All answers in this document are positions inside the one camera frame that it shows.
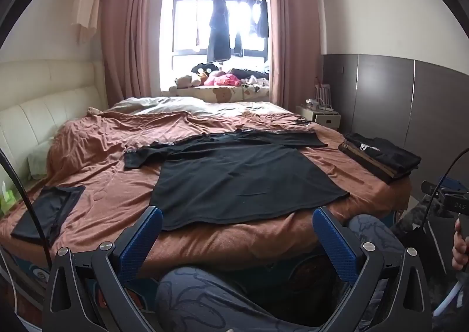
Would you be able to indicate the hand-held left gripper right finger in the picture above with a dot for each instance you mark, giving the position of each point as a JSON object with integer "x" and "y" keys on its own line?
{"x": 337, "y": 244}

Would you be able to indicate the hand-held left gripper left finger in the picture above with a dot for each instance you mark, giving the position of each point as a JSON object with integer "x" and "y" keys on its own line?
{"x": 143, "y": 244}

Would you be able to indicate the black knit shirt patterned trim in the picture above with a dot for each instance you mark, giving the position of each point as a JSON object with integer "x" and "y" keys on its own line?
{"x": 238, "y": 178}

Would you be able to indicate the pink clothes pile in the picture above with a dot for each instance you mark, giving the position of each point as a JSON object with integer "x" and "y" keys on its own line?
{"x": 223, "y": 79}

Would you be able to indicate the dark clothes pile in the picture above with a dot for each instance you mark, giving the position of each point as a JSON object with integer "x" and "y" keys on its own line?
{"x": 249, "y": 73}

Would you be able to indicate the person's right hand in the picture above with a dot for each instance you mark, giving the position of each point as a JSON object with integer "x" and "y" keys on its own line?
{"x": 460, "y": 255}

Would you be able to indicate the folded brown garment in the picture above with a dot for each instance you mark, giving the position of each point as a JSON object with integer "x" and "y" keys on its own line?
{"x": 366, "y": 162}

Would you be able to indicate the brown blanket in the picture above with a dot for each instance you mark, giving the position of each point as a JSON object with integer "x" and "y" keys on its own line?
{"x": 110, "y": 156}

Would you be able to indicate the flat black garment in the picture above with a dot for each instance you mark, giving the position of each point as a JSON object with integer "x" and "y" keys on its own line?
{"x": 44, "y": 214}

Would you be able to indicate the printed blue bed sheet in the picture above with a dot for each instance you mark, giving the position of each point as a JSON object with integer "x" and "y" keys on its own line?
{"x": 33, "y": 273}

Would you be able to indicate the white nightstand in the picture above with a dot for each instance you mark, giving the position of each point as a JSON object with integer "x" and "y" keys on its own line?
{"x": 326, "y": 120}

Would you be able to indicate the pale green pillow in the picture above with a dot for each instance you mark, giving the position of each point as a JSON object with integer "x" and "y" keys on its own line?
{"x": 38, "y": 160}

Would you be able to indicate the cream duvet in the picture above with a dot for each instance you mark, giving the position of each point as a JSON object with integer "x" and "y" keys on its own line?
{"x": 165, "y": 105}

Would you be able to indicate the green tissue pack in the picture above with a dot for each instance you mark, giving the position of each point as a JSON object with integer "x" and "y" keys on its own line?
{"x": 6, "y": 200}

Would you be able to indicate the white rack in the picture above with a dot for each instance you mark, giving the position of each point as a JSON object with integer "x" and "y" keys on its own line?
{"x": 324, "y": 95}

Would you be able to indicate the beige plush toy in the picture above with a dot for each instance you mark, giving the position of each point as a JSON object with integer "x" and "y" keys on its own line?
{"x": 187, "y": 81}

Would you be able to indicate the bear print cushion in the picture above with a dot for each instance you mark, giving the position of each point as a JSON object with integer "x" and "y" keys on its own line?
{"x": 220, "y": 93}

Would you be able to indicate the cream padded headboard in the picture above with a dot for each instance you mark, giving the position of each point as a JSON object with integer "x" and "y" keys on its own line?
{"x": 47, "y": 90}

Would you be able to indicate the black plush toy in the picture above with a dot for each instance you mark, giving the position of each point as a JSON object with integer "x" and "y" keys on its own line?
{"x": 205, "y": 69}

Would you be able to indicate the pink curtain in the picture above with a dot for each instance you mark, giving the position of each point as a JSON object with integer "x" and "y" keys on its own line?
{"x": 128, "y": 42}
{"x": 293, "y": 42}

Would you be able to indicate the small dark hanging garment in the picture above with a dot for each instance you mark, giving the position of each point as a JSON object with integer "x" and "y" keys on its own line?
{"x": 238, "y": 44}

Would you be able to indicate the long dark hanging garment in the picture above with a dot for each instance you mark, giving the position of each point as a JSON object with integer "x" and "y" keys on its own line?
{"x": 219, "y": 31}

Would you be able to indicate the dark hanging shirt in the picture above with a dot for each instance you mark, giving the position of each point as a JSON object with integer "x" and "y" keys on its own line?
{"x": 261, "y": 20}

